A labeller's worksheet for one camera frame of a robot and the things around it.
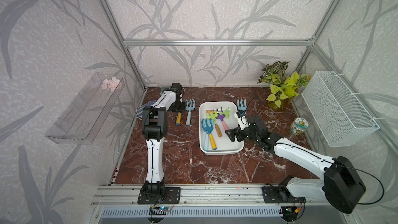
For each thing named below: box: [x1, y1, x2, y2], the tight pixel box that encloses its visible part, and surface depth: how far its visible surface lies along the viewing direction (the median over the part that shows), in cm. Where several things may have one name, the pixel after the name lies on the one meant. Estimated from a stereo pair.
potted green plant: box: [257, 60, 311, 110], surface depth 93 cm
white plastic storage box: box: [199, 101, 211, 156], surface depth 98 cm
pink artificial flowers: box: [100, 76, 122, 93], surface depth 78 cm
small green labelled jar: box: [289, 117, 310, 136], surface depth 93 cm
